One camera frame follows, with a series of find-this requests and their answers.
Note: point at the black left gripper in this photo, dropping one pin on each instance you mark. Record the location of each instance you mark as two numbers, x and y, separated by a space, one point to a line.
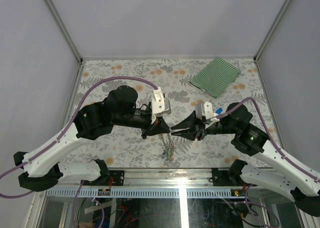
159 126

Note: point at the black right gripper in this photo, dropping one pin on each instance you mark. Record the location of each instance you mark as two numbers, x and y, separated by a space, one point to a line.
199 130

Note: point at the green key tag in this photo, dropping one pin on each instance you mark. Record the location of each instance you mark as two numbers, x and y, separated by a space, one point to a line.
170 154

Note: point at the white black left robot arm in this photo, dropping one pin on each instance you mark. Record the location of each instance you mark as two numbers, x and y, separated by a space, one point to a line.
44 168

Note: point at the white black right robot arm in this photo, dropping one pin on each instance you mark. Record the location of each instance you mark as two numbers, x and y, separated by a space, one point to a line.
292 179

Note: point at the key with blue tag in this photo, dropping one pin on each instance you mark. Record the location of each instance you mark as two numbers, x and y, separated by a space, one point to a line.
219 111

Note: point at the floral tablecloth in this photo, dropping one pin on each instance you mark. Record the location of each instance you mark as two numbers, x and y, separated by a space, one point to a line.
125 148

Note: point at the green white striped cloth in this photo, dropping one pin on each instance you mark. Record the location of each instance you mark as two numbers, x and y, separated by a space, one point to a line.
215 78

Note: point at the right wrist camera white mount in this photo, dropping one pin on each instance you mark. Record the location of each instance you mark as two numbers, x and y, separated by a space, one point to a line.
204 111

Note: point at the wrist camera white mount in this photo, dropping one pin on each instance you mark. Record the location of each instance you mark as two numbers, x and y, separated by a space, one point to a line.
204 111
160 105

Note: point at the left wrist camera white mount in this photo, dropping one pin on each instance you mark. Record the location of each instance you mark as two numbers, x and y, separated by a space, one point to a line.
160 105

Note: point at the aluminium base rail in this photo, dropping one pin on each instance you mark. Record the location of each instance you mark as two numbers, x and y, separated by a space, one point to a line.
158 183

